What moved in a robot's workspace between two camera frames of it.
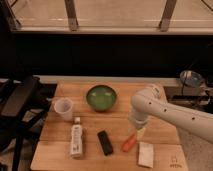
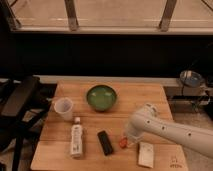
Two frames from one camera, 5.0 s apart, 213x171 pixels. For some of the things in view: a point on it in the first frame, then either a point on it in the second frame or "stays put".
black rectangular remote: x=105 y=143 stays put
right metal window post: x=167 y=14 stays put
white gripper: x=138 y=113 to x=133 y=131
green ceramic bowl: x=101 y=98 stays put
